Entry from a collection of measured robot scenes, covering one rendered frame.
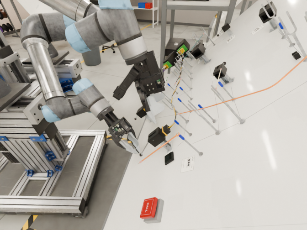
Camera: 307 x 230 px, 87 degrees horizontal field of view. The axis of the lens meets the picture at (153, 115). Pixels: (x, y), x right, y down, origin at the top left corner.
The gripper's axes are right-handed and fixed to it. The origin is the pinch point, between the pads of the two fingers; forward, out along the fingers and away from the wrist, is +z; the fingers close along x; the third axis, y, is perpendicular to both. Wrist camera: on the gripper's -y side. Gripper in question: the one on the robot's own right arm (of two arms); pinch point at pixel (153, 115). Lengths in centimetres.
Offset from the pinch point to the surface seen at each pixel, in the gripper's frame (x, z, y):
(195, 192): -22.5, 12.5, 7.9
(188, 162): -12.3, 12.6, 7.5
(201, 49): 45, -6, 27
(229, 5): 83, -19, 56
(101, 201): 37, 92, -88
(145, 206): -22.2, 15.6, -6.8
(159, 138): -2.0, 8.7, -0.9
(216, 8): 82, -20, 47
